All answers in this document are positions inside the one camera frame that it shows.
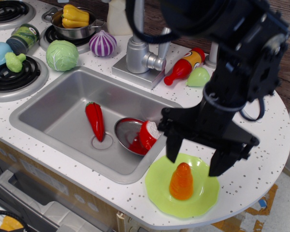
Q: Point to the green labelled toy can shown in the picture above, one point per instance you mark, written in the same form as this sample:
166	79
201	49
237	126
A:
23	39

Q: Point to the burner under pot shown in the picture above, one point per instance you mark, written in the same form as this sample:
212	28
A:
49	35

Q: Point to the red toy apple half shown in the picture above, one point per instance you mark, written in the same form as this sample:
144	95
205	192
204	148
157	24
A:
149	134

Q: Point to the green toy broccoli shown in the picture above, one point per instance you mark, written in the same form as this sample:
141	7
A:
14	62

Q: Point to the small silver metal bowl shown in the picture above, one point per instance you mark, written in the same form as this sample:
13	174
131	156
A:
127	132

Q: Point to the toy oven door handle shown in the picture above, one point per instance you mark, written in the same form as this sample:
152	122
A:
35	203

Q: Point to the light green toy pear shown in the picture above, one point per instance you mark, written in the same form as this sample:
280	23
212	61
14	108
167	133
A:
198	77

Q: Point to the grey vertical pole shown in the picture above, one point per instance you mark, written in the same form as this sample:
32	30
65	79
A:
211	58

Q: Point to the silver metal toy pot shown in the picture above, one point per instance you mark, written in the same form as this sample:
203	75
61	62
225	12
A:
54	17

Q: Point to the purple striped toy onion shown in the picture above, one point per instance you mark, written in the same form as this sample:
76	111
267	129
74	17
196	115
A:
102	44

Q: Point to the rear left stove burner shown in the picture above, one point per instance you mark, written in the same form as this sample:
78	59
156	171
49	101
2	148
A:
14	13

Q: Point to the cream toy bottle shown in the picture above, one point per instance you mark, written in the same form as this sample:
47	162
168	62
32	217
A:
117	23

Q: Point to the orange toy carrot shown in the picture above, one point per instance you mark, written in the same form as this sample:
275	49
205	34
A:
181	184

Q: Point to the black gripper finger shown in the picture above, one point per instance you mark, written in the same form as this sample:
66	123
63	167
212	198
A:
173	145
222	160

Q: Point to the light green plastic plate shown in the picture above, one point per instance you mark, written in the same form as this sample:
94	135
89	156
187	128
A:
206	189

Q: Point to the green toy cabbage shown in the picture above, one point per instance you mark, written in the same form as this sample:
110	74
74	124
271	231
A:
62	55

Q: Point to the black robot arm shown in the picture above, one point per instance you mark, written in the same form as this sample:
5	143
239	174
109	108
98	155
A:
252	40

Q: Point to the red toy chili pepper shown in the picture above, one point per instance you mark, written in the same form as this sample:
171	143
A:
94	115

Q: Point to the red toy ketchup bottle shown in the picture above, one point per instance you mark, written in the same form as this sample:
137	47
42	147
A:
183	67

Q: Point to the silver toy faucet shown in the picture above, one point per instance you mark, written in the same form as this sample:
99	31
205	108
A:
141	66

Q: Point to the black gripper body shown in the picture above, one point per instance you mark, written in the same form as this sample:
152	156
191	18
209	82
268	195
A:
209	123

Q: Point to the silver toy sink basin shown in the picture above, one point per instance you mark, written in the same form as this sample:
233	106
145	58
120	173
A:
56	116

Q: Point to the yellow toy bell pepper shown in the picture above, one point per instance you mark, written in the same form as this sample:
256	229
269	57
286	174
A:
73	17

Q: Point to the yellow object with black cable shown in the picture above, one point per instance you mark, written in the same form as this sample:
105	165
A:
13	223

